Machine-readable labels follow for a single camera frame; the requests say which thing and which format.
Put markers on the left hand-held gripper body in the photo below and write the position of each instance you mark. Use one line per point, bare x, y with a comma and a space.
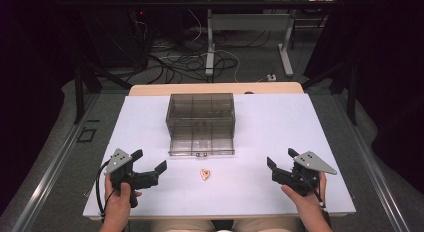
120, 160

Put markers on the dark cabinet with red light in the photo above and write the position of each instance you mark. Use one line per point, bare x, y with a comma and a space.
113, 35

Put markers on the person's beige pants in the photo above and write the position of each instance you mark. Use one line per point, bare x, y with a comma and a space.
180, 226

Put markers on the black metal stand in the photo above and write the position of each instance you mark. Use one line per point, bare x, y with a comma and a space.
79, 92
351, 88

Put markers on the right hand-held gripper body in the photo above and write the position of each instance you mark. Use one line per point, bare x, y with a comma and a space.
311, 162

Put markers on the small orange triangular piece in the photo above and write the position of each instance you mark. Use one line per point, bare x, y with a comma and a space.
205, 174

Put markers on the clear smoky plastic drawer box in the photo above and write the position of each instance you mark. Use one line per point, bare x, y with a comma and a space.
200, 125

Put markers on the aluminium floor rail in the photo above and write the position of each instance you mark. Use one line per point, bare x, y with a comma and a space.
50, 178
373, 165

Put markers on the white metal frame desk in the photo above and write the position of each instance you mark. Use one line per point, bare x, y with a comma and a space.
246, 22

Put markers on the person's left hand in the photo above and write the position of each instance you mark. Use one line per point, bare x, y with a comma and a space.
116, 202

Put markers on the black horizontal frame bar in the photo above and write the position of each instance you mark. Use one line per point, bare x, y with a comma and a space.
166, 3

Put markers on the person's right hand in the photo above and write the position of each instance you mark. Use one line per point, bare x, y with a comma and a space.
308, 202

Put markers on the white power strip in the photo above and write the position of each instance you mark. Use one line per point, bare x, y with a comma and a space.
271, 77

